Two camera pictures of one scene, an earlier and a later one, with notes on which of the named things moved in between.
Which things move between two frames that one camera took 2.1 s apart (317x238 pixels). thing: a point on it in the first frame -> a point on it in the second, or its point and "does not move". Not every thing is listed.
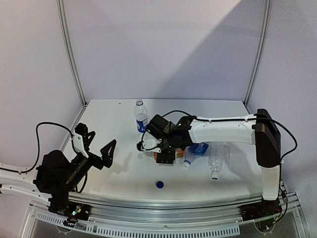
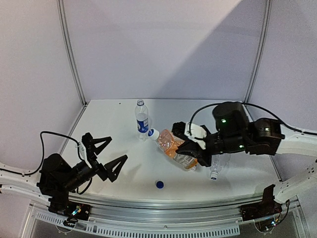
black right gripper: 167,158 -> 193,148
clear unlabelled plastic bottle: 219,156 does not move
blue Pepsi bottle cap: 160,184 does not move
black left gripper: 106,160 -> 104,172
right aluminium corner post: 268,8 does not move
